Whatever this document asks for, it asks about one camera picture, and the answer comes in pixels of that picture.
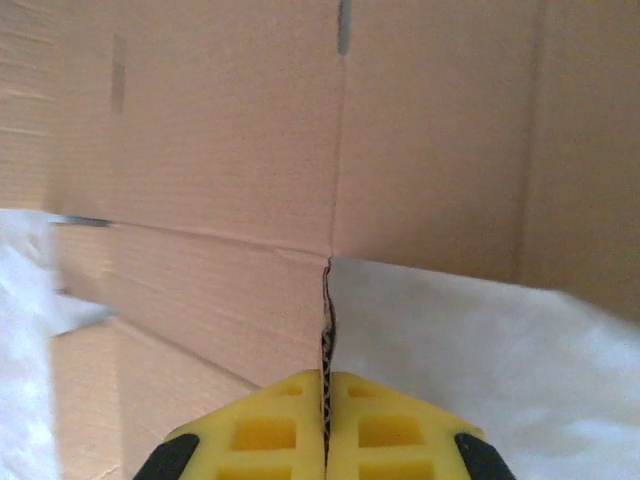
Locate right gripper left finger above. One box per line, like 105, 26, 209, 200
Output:
132, 368, 327, 480

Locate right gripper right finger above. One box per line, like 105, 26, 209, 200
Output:
327, 370, 519, 480

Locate brown cardboard mailer box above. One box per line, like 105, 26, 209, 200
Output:
0, 0, 640, 480

